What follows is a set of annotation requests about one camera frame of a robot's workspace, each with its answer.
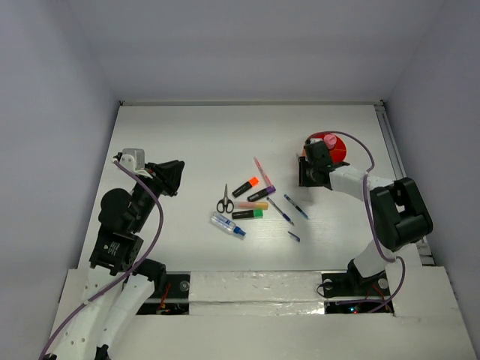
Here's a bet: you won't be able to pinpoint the blue gel pen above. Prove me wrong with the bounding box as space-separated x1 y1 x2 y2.
283 193 309 220

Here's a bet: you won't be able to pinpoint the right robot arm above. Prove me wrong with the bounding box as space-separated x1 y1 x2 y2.
298 133 434 299

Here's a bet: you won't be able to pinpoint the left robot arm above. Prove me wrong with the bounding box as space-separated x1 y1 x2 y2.
40 149 185 359

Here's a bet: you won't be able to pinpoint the orange round organizer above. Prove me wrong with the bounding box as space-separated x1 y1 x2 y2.
308 132 347 163

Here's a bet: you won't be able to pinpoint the purple cap highlighter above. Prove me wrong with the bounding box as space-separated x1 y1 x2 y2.
247 185 276 202

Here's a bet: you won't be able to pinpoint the pink gel pen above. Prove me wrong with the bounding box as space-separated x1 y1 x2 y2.
253 157 273 187

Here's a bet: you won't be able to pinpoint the blue grip ballpoint pen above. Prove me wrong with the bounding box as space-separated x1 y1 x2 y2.
266 196 295 226

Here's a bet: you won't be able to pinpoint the orange cap highlighter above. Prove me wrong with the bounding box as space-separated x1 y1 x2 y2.
232 177 260 198

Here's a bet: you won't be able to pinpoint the blue pen cap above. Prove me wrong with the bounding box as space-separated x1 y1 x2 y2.
287 231 301 243

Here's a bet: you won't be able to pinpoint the green cap highlighter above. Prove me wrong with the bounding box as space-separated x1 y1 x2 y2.
232 209 263 220

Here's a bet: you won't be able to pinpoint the blue cap glue bottle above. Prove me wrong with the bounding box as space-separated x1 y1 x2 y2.
210 211 246 239

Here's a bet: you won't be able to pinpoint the yellow cap translucent highlighter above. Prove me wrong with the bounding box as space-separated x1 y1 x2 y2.
234 202 269 210

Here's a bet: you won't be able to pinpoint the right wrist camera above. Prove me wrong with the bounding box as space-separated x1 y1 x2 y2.
304 137 323 146

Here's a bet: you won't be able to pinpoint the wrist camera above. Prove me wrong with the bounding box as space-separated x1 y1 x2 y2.
113 148 146 174
304 137 323 146

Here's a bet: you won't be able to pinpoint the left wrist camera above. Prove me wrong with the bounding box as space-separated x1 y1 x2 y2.
113 148 146 174

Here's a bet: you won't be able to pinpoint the black handled scissors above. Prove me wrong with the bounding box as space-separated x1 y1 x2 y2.
216 184 235 214

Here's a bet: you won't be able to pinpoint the aluminium side rail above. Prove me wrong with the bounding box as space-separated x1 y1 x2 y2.
373 100 436 266

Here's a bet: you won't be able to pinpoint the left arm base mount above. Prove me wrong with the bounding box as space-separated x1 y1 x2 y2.
136 272 191 316

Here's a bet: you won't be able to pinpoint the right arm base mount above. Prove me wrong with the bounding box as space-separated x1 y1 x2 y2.
316 272 394 314

